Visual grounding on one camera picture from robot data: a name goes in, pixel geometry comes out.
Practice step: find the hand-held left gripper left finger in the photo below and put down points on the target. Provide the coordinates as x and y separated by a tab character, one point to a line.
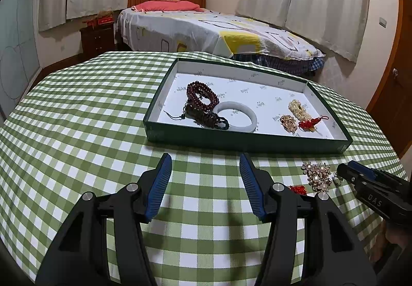
157	189

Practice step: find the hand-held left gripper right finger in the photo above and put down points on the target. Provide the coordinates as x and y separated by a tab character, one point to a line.
252	186

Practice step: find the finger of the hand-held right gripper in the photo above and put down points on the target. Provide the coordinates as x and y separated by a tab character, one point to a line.
346	173
362	167

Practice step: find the red and gold charm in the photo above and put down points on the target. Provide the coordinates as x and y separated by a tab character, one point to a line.
297	190

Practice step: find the pale jade bangle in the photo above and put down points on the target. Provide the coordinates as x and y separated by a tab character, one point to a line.
236	128

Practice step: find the red knot tassel charm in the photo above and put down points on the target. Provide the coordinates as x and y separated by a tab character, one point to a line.
305	125

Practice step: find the green box with white lining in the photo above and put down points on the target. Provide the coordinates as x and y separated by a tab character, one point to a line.
257	96

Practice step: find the person's right hand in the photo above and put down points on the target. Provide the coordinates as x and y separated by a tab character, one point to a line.
391	241

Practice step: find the wooden door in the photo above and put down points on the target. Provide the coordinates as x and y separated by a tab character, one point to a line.
396	96

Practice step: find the metal door knob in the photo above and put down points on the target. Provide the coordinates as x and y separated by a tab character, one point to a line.
395	72

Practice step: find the green checkered tablecloth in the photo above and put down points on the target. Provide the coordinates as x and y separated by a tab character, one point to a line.
80	112

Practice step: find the blue plaid bed sheet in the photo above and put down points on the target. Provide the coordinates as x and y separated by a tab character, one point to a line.
289	64

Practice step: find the dark wooden nightstand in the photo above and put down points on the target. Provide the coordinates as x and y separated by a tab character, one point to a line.
96	38

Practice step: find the bed with patterned sheet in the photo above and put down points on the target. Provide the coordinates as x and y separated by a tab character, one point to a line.
193	28

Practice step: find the small red box stack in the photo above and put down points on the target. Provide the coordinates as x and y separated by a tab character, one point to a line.
89	22

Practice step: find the brown plush toy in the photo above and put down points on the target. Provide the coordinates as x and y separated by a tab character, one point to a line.
104	14

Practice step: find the pink pillow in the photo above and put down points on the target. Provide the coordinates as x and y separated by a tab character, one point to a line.
167	6

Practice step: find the frosted glass wardrobe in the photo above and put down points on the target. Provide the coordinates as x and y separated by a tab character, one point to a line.
16	48

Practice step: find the wall light switch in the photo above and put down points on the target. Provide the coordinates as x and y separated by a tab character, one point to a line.
382	22

